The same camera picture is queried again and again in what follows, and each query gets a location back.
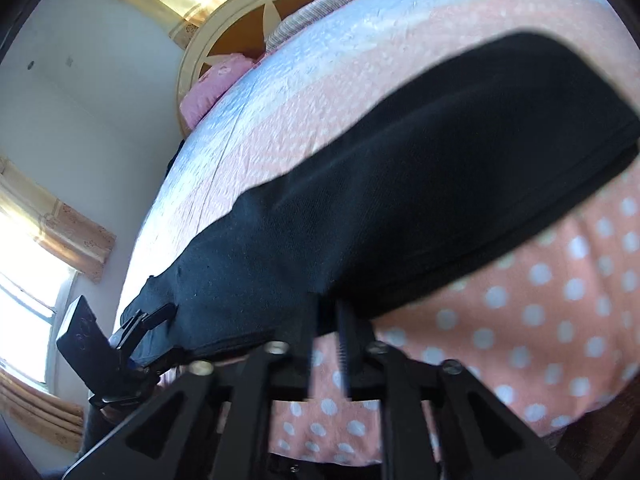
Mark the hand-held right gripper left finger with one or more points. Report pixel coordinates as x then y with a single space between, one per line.
306 375

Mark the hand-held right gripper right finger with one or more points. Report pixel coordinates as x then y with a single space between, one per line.
350 355

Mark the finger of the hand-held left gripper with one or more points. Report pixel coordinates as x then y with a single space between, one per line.
165 364
142 327

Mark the black pants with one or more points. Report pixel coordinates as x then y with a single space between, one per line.
400 185

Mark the side window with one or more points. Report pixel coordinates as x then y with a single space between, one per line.
25 300

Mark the yellow patterned curtain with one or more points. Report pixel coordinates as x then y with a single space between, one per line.
35 410
65 225

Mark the polka dot bedspread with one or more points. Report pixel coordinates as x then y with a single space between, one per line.
550 310

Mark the pink pillow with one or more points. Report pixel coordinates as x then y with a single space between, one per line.
210 90

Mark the cream wooden headboard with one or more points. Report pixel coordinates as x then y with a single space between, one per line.
240 30

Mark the striped pillow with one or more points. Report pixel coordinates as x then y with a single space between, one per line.
300 20

